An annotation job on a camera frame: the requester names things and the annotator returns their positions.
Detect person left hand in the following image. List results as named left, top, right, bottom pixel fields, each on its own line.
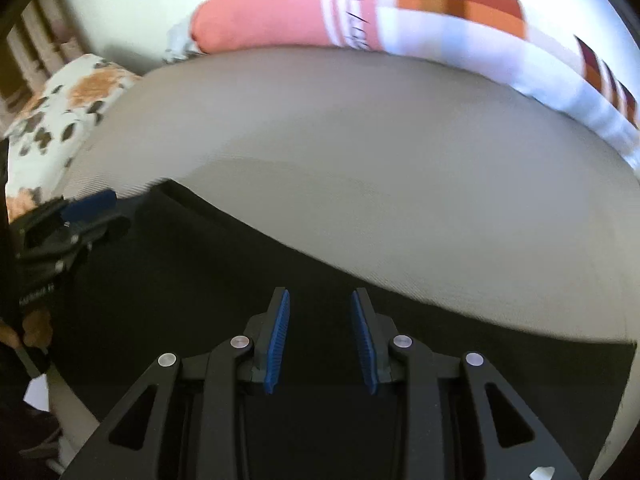
left=0, top=308, right=53, bottom=350

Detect brown striped curtain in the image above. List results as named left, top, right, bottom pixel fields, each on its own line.
left=1, top=0, right=85, bottom=130

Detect beige woven bed mat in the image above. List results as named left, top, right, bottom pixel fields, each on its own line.
left=62, top=49, right=639, bottom=479

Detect black pants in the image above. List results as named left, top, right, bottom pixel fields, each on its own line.
left=53, top=181, right=634, bottom=479

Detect pink checkered long pillow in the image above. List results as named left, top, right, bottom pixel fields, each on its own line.
left=165, top=0, right=639, bottom=166

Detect floral white pillow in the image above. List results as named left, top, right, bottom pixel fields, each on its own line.
left=4, top=54, right=140, bottom=222

